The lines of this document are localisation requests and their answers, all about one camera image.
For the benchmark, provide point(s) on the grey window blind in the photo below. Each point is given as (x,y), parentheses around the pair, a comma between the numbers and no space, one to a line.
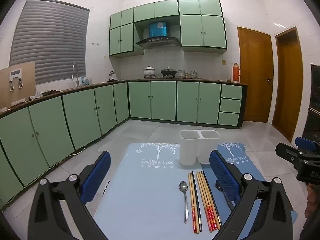
(50,42)

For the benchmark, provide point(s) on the black rack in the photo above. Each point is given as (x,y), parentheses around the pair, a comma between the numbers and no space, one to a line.
(313,105)

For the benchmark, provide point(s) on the dark cloth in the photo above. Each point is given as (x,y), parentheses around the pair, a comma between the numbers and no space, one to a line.
(51,92)

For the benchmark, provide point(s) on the black wok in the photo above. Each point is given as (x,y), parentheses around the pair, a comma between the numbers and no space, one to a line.
(168,72)

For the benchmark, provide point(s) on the steel kitchen faucet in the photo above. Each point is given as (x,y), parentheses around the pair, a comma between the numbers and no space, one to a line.
(77,77)

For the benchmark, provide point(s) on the black chopstick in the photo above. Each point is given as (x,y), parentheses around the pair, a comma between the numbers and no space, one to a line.
(196,200)
(213,202)

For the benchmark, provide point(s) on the light blue table mat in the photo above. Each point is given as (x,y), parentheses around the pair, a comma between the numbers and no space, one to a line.
(140,192)

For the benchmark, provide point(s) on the brown cardboard box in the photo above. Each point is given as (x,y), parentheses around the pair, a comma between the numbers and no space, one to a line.
(27,85)

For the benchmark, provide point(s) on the plain wooden door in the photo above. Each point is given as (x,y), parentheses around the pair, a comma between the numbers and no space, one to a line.
(287,92)

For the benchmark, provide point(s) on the small white kitchen appliance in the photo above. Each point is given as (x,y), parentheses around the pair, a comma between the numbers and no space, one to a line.
(111,77)

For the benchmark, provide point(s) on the green wall kitchen cabinets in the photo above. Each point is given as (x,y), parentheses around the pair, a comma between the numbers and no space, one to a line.
(192,30)

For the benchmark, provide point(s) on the red-ended wooden chopstick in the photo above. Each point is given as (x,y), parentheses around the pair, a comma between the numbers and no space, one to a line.
(191,195)
(207,202)
(203,202)

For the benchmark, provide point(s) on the blue film chimney cover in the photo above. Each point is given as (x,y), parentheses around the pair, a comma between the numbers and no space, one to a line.
(158,29)

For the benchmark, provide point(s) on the white cooking pot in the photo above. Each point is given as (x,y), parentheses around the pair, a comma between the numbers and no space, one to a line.
(149,72)

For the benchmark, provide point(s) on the light cloth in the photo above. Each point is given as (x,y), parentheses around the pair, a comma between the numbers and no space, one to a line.
(35,97)

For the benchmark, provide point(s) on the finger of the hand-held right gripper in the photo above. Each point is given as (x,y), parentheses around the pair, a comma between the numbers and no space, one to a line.
(305,143)
(287,152)

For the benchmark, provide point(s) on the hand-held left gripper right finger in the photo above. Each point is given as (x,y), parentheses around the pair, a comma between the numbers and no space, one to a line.
(223,177)

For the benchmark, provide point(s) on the white two-compartment utensil holder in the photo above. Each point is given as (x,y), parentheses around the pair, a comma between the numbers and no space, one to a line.
(190,152)

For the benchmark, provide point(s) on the green base kitchen cabinets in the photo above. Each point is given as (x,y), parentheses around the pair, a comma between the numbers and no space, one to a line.
(162,100)

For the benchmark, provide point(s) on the clear glass jar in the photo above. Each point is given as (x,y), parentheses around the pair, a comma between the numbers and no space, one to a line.
(180,73)
(193,74)

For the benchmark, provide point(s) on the orange thermos flask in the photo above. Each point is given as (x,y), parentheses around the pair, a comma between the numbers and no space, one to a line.
(236,73)

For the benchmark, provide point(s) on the silver metal spoon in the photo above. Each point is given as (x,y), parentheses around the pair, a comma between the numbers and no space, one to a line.
(183,186)

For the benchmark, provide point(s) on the clear plastic container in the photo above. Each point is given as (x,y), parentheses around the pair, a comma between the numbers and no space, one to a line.
(85,81)

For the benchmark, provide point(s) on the black range hood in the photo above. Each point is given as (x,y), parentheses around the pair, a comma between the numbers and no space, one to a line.
(157,42)

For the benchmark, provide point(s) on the small glass jar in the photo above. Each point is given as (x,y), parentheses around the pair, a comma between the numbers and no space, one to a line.
(228,78)

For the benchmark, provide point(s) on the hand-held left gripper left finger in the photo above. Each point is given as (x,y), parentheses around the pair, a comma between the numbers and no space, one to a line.
(96,177)

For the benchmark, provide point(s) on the person's right hand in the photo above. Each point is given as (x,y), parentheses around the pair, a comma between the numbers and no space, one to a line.
(313,200)

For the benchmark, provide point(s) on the plain wooden chopstick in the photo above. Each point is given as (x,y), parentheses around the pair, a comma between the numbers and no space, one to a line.
(197,226)

